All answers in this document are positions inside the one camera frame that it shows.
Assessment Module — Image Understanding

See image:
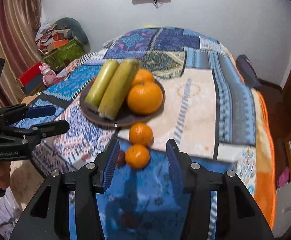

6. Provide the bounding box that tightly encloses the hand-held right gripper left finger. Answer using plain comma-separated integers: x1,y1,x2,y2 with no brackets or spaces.
10,139,121,240

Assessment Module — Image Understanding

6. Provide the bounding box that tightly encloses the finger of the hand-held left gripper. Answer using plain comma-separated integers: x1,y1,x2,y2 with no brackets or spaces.
0,104,56,127
0,119,70,145

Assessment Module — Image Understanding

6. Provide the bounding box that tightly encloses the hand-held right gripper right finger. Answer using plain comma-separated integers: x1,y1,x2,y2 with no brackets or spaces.
166,139,272,240

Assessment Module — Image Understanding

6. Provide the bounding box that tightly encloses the small tangerine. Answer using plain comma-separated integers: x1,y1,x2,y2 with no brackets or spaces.
129,122,154,147
125,144,150,169

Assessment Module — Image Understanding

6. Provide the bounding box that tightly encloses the dark round metal plate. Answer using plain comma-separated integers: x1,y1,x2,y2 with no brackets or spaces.
79,76,166,128

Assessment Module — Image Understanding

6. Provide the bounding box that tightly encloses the pale green corn cob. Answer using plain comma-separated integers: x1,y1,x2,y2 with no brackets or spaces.
84,60,119,112

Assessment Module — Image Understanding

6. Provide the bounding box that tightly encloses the yellow corn cob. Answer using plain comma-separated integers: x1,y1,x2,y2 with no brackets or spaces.
97,59,142,120

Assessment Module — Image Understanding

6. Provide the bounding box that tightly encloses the large orange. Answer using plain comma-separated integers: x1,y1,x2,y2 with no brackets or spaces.
127,81,164,115
132,69,155,87

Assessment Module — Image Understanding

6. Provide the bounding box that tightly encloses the person's left hand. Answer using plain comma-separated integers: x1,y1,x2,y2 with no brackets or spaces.
0,160,11,190

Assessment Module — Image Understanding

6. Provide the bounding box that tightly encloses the small dark red fruit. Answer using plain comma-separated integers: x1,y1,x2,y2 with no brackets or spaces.
117,151,126,167

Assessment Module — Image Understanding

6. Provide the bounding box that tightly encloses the pink toy figure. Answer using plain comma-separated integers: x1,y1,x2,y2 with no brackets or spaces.
39,63,56,86

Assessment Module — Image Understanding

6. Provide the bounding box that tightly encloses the red box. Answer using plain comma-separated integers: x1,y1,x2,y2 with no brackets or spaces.
17,62,46,94

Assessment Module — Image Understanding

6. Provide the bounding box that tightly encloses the lilac cloth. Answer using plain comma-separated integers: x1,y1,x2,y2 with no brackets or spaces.
0,187,23,240

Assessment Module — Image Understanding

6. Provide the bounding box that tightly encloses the black and white checkered cloth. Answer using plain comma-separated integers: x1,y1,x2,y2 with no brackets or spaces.
74,52,98,63

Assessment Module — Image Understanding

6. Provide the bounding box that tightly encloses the blue patchwork printed blanket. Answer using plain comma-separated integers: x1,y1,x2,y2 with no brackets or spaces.
10,26,258,240

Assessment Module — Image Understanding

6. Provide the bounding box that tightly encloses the striped brown curtain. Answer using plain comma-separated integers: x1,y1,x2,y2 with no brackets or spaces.
0,0,42,108

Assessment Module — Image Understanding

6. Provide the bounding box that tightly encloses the orange blanket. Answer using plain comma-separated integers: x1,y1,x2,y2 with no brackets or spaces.
236,72,277,230

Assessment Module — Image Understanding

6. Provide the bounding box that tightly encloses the grey cushion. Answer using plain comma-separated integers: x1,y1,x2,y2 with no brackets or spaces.
54,17,90,47

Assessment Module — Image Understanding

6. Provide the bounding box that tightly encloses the pink cloth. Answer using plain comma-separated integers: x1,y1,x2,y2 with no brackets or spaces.
277,166,290,188

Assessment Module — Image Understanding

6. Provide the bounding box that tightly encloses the white sliding door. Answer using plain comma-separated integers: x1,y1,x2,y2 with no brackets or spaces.
273,140,291,232

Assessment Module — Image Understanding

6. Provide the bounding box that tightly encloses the grey backpack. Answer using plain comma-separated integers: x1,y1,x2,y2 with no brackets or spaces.
236,54,262,89

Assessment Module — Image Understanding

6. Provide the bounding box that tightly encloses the black monitor cable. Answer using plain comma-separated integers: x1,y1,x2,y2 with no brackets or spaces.
149,0,166,9

